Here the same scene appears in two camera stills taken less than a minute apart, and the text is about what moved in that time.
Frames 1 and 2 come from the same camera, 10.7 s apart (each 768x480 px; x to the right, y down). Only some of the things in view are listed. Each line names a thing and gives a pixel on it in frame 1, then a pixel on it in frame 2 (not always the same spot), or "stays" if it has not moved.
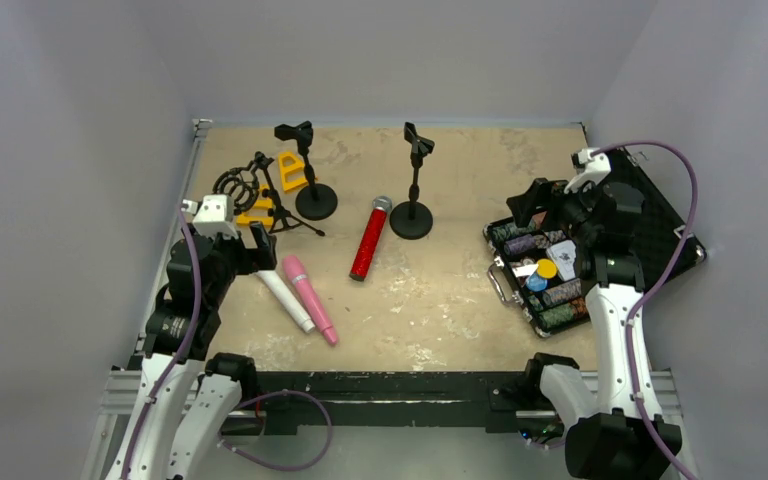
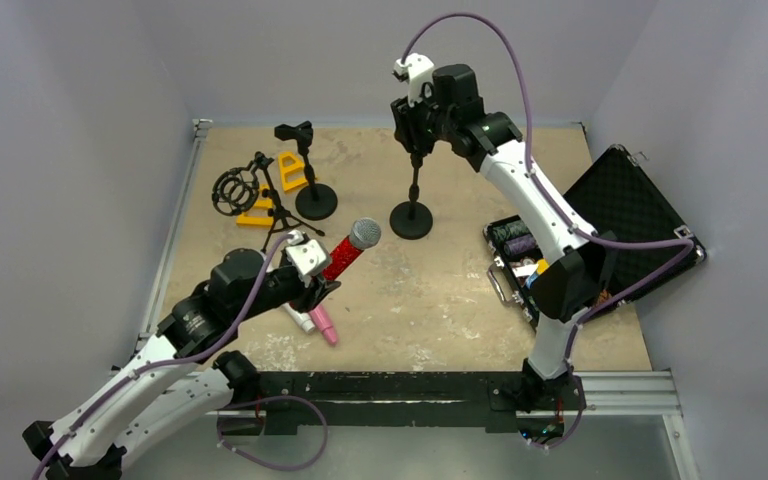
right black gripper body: [549, 201] to [412, 130]
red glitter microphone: [365, 255] to [364, 234]
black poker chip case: [540, 268] stays
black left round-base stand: [317, 201] stays
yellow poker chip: [546, 268] stays
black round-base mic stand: [413, 219] stays
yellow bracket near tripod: [267, 221] stays
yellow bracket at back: [293, 174] stays
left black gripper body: [247, 250] to [314, 288]
